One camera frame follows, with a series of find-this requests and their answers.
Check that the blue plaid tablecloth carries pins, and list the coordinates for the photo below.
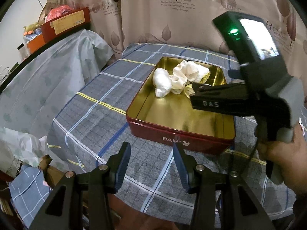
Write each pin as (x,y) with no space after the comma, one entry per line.
(100,105)

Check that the red tin box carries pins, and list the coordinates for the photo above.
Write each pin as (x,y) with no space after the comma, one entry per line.
(148,134)

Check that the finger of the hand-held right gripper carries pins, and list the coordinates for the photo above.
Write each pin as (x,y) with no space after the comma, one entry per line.
(215,98)

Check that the cream rolled towel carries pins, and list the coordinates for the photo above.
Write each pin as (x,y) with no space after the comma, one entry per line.
(189,69)

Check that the leaf print curtain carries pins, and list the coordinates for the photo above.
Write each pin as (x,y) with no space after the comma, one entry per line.
(191,24)

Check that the translucent plastic cover sheet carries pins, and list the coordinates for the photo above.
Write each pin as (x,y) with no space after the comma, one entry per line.
(48,81)

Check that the orange box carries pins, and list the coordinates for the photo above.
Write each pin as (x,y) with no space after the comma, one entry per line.
(36,43)

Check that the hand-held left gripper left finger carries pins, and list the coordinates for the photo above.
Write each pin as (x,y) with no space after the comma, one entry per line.
(121,170)

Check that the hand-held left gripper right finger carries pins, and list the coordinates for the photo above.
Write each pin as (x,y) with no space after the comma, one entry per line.
(181,172)

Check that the brown cardboard piece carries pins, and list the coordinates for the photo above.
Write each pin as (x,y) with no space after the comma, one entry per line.
(51,172)

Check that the brown paper bag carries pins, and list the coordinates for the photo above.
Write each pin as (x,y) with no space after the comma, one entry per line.
(49,7)

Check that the yellow green soft item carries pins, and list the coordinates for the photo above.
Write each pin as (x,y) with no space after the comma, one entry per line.
(32,26)

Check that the blue plaid cloth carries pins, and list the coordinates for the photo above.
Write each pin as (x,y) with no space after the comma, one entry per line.
(28,191)

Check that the red cardboard box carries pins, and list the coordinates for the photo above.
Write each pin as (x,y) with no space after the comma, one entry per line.
(67,24)

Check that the white satin cloth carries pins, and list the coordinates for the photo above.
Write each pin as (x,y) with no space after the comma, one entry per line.
(162,81)

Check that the red plastic bag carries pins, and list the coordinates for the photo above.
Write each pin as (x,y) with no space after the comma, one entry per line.
(58,12)

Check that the pale yellow cloth piece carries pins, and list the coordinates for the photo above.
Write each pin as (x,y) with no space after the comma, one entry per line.
(187,91)

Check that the person's right hand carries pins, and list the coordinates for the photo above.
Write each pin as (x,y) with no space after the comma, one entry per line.
(287,158)

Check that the small cream cloth roll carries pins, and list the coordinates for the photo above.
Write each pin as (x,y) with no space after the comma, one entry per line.
(178,83)

